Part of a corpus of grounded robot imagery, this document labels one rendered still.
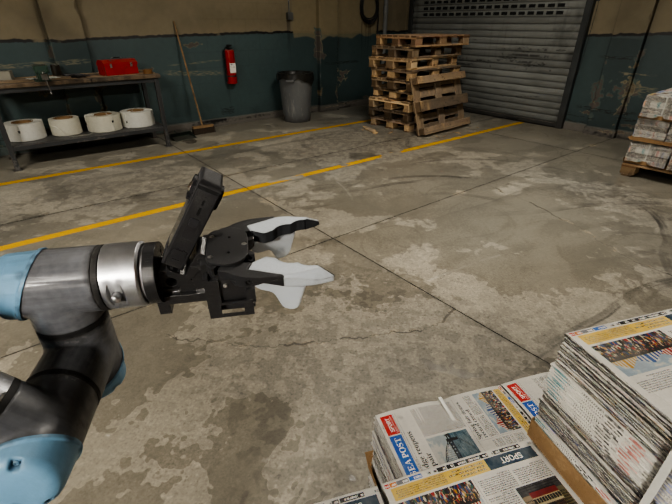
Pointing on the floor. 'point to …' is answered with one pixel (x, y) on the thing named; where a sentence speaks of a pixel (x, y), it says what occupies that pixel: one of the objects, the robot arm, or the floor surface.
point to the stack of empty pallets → (399, 77)
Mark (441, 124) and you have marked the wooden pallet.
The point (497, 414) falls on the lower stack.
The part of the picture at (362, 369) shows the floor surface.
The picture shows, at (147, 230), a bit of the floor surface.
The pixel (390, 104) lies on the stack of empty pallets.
